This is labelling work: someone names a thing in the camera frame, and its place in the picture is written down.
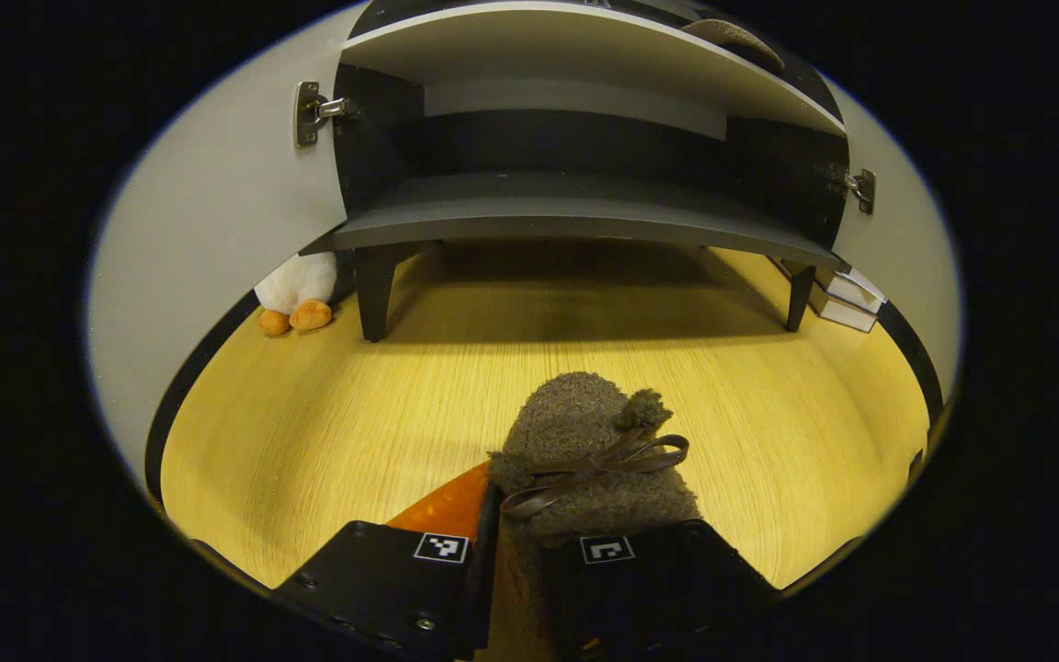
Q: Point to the penguin plush toy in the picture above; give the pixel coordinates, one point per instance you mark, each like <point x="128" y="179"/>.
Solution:
<point x="295" y="285"/>

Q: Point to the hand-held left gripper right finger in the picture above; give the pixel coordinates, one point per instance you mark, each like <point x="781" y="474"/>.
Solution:
<point x="658" y="588"/>

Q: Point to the white cabinet door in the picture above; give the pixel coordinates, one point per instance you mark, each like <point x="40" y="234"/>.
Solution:
<point x="217" y="211"/>
<point x="906" y="248"/>

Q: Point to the white shoe cabinet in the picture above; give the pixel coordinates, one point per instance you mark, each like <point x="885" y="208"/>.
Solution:
<point x="566" y="211"/>

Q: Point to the stack of white books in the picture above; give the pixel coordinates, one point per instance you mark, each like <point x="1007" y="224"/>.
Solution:
<point x="847" y="299"/>

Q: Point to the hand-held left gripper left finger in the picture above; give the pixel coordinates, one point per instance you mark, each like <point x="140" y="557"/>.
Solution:
<point x="382" y="579"/>

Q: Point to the brown fuzzy shoe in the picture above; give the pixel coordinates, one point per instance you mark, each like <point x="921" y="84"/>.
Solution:
<point x="732" y="37"/>
<point x="575" y="432"/>

